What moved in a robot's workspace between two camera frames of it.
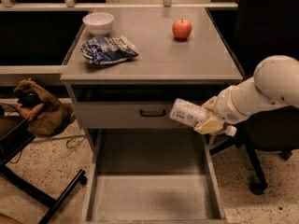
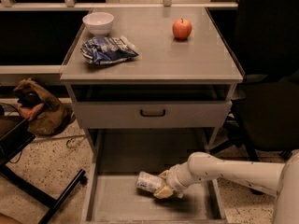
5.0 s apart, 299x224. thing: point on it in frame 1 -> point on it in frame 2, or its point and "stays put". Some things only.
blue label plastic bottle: [190, 113] -> [148, 182]
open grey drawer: [152, 176] stays put
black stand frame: [15, 133] stays put
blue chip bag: [106, 49] stays put
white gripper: [228, 107] -> [175, 179]
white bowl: [99, 23] stays put
